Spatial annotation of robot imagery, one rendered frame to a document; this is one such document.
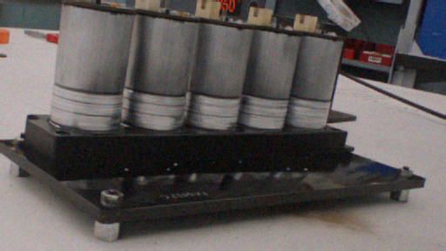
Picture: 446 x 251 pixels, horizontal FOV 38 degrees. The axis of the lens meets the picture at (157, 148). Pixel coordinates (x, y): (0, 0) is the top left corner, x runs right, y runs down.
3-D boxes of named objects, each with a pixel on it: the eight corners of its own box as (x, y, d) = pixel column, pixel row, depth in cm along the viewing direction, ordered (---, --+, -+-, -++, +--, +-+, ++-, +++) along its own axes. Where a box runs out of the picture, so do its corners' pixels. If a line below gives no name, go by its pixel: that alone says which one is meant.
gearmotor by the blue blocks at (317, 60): (331, 149, 29) (356, 37, 28) (295, 151, 27) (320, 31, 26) (291, 135, 31) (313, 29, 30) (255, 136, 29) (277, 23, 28)
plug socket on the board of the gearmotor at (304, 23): (318, 33, 27) (321, 17, 27) (305, 31, 27) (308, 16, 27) (304, 30, 28) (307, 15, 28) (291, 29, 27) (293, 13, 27)
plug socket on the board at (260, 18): (273, 27, 26) (277, 10, 26) (259, 25, 25) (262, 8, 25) (260, 24, 26) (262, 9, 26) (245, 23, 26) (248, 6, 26)
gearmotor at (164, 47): (191, 155, 24) (213, 16, 23) (137, 157, 22) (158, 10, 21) (152, 138, 26) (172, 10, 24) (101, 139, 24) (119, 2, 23)
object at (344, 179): (293, 154, 32) (298, 132, 32) (422, 203, 27) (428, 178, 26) (-7, 169, 22) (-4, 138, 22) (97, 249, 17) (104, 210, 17)
